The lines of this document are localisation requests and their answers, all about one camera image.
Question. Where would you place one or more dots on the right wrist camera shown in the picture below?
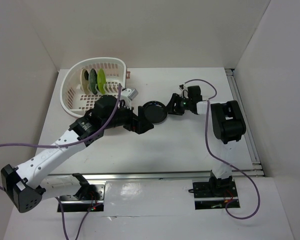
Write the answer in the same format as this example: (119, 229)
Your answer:
(183, 91)

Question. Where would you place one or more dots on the blue floral plate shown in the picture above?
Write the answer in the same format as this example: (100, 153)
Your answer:
(92, 79)

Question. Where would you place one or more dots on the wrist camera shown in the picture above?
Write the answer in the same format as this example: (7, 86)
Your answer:
(128, 94)
(183, 91)

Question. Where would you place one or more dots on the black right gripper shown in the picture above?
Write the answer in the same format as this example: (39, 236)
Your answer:
(175, 99)

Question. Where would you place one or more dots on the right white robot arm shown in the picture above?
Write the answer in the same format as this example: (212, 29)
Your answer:
(225, 127)

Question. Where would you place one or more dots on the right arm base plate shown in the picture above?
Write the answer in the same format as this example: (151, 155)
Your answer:
(206, 198)

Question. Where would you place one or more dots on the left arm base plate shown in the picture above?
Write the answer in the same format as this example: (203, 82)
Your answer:
(93, 199)

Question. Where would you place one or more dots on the pink and white dish rack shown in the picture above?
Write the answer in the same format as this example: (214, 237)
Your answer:
(74, 101)

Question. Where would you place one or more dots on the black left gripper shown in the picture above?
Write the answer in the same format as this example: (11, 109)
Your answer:
(139, 124)

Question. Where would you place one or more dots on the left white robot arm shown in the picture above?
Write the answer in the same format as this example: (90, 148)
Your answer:
(28, 183)

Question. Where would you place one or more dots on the green plate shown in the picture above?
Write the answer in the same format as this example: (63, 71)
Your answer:
(101, 79)

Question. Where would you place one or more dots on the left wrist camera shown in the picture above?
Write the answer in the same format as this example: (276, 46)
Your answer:
(128, 94)

